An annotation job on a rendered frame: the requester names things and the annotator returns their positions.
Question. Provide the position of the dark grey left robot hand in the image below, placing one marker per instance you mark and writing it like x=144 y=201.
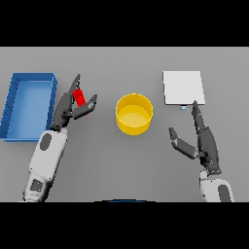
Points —
x=63 y=110

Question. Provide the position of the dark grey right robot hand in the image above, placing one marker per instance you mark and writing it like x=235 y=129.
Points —
x=207 y=146

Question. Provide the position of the red beaker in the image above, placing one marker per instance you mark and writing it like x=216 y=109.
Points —
x=79 y=98

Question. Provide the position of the yellow bowl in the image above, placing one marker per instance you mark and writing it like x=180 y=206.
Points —
x=134 y=114

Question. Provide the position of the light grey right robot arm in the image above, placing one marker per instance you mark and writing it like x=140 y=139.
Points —
x=215 y=189

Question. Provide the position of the pale square measuring scale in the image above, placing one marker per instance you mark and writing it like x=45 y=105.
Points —
x=183 y=87

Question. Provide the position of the blue tray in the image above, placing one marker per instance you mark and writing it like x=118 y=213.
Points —
x=28 y=105

